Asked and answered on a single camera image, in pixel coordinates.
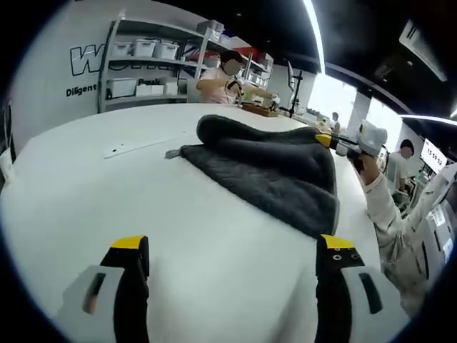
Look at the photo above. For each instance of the white flat strip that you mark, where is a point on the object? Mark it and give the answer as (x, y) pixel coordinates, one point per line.
(143, 146)

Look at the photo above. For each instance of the grey metal shelf unit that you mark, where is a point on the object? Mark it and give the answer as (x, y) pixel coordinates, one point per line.
(160, 61)

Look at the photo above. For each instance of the grey fluffy towel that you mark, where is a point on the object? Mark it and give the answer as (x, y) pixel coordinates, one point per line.
(271, 171)

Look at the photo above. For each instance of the wooden tray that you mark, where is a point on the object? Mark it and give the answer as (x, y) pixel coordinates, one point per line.
(260, 110)

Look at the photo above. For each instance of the clear storage bin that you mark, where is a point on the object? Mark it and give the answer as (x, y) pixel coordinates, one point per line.
(211, 28)

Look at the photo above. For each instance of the white lidded storage bin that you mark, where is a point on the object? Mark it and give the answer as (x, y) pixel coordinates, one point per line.
(121, 50)
(145, 48)
(167, 50)

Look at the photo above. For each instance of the person's right hand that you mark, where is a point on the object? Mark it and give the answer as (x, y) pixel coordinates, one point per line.
(367, 168)

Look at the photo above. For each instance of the white worn device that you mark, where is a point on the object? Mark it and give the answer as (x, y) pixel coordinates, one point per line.
(441, 236)

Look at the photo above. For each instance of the large white storage box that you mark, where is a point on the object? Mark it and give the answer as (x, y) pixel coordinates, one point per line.
(122, 88)

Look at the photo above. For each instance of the long light strip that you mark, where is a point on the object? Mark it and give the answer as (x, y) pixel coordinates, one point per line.
(316, 32)

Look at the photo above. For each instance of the black stand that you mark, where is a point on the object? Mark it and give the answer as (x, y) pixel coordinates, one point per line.
(296, 93)

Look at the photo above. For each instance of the clock display monitor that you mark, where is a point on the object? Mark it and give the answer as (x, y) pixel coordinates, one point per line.
(432, 157)

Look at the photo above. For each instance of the small white box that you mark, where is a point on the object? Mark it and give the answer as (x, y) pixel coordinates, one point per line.
(144, 90)
(158, 89)
(171, 88)

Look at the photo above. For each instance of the air conditioner vent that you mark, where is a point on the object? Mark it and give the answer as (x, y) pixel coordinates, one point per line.
(423, 50)

